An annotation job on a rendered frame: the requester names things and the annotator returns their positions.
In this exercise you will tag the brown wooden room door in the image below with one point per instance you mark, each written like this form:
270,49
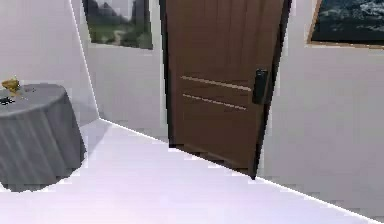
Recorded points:
213,50

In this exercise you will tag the green landscape framed picture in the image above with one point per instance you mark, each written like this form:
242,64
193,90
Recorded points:
120,23

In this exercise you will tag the grey cloth covered round table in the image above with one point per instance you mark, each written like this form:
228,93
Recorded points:
36,133

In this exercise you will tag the dark wood framed picture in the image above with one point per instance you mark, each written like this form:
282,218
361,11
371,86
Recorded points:
350,20

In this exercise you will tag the small golden object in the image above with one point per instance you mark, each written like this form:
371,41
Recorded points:
11,86

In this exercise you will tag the small black object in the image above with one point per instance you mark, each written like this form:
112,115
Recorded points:
6,101

